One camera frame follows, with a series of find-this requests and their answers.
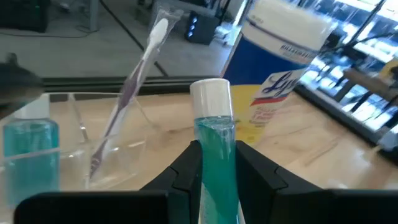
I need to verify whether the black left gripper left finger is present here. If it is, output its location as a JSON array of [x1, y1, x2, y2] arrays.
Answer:
[[139, 139, 203, 224]]

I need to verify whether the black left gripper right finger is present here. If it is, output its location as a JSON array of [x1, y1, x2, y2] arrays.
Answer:
[[235, 139, 324, 224]]

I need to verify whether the teal mouthwash bottle white cap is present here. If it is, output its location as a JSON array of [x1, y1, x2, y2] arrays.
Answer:
[[2, 93, 60, 208], [189, 77, 246, 224]]

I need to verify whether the purple toothbrush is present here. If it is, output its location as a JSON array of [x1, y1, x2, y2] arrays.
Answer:
[[88, 7, 184, 181]]

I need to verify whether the clear acrylic organizer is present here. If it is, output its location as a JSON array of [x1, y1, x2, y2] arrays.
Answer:
[[0, 91, 162, 200]]

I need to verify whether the Lysol disinfecting wipes canister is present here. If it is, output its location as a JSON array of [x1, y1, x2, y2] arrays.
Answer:
[[219, 0, 338, 147]]

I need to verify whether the black computer with blue lights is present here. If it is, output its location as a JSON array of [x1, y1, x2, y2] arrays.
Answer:
[[184, 11, 221, 46]]

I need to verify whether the black cabinet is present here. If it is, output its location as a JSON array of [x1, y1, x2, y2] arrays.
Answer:
[[0, 0, 51, 34]]

